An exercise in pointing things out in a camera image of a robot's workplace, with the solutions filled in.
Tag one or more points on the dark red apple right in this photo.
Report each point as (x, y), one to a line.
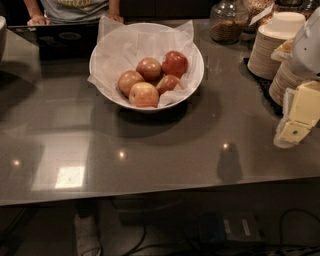
(175, 63)

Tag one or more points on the glass jar with grains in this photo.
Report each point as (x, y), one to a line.
(228, 19)

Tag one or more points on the paper plate stack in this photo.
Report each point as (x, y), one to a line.
(283, 79)
(260, 62)

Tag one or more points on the person's right hand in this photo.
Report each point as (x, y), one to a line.
(38, 20)

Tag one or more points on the black laptop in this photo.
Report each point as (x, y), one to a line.
(61, 41)

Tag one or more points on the black rubber mat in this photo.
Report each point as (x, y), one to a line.
(264, 86)

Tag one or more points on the white object left edge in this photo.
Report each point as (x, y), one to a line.
(3, 35)

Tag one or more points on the person's left hand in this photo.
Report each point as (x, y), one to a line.
(116, 18)

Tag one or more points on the white paper bowl stack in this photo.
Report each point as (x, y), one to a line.
(283, 25)

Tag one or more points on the person's grey shirt torso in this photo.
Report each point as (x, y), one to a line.
(74, 11)

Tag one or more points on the grey box under table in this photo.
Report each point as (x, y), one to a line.
(230, 229)

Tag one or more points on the paper plate stack rear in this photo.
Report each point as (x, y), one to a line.
(260, 62)

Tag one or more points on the white shoe under table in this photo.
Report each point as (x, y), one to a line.
(87, 240)

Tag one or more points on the red apple front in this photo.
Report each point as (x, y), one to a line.
(144, 94)

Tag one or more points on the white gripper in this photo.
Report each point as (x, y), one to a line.
(308, 50)

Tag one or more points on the paper plate stack front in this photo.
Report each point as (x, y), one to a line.
(283, 79)

